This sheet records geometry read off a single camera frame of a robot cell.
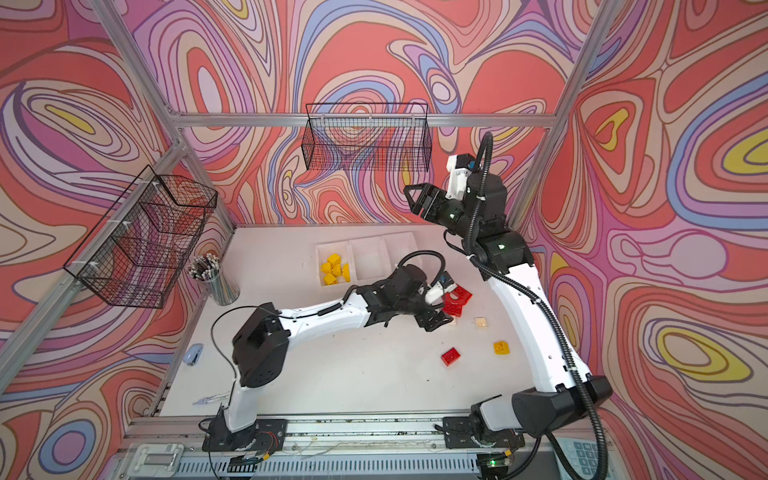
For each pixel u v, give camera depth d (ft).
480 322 3.06
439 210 1.85
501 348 2.83
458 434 2.36
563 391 1.25
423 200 1.84
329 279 3.32
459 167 1.84
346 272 3.32
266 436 2.37
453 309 3.15
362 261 3.44
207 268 2.83
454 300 3.21
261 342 1.72
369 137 3.15
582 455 2.28
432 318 2.39
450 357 2.83
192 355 2.78
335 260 3.50
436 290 2.34
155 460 2.26
